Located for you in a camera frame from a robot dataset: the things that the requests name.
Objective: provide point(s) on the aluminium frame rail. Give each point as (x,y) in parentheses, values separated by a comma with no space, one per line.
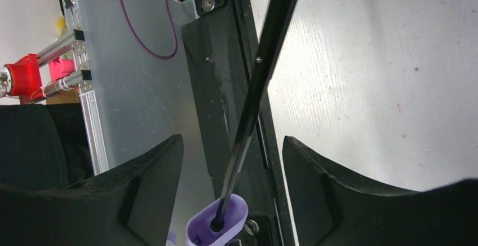
(86,92)

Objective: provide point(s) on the lilac folding umbrella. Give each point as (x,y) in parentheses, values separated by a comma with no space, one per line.
(227,218)

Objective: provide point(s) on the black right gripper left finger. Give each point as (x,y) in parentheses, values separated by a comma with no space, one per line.
(131,204)

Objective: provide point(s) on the red fixture on rails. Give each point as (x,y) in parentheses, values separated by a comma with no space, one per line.
(23,79)

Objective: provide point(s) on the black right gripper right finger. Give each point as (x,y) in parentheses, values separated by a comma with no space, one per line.
(334,205)

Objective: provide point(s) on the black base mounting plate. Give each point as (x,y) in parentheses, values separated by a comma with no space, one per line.
(220,48)

